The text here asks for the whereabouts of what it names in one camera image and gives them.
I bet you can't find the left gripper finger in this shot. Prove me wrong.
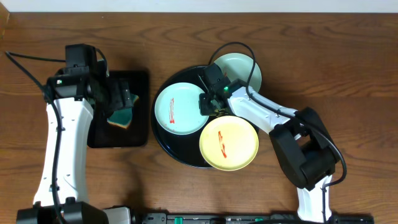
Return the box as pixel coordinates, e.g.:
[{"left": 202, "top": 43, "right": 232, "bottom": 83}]
[
  {"left": 107, "top": 80, "right": 124, "bottom": 113},
  {"left": 120, "top": 81, "right": 134, "bottom": 108}
]

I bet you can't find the green yellow sponge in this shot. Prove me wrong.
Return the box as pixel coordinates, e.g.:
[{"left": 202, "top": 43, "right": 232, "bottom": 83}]
[{"left": 107, "top": 94, "right": 139, "bottom": 129}]

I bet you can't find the light blue plate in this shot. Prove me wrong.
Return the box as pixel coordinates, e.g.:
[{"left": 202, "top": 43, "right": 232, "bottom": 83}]
[{"left": 154, "top": 82, "right": 209, "bottom": 135}]

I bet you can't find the yellow plate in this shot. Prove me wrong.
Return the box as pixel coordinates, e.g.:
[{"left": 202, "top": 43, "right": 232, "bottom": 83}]
[{"left": 199, "top": 116, "right": 259, "bottom": 171}]

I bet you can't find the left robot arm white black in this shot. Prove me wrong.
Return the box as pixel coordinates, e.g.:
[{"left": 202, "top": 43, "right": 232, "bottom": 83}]
[{"left": 16, "top": 96, "right": 132, "bottom": 224}]

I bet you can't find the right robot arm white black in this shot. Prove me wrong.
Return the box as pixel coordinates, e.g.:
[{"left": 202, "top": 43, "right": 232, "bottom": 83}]
[{"left": 198, "top": 80, "right": 347, "bottom": 223}]

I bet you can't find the black rectangular tray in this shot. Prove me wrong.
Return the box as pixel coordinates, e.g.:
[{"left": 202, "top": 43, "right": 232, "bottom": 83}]
[{"left": 87, "top": 71, "right": 149, "bottom": 148}]

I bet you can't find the black round tray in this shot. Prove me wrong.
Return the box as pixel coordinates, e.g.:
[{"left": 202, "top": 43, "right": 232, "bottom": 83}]
[{"left": 150, "top": 64, "right": 262, "bottom": 169}]

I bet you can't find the pale green plate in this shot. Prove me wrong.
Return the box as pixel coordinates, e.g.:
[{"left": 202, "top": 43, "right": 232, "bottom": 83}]
[{"left": 215, "top": 53, "right": 262, "bottom": 92}]

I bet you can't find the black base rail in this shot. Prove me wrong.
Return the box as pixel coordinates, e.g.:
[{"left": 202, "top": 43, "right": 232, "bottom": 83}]
[{"left": 105, "top": 205, "right": 374, "bottom": 224}]

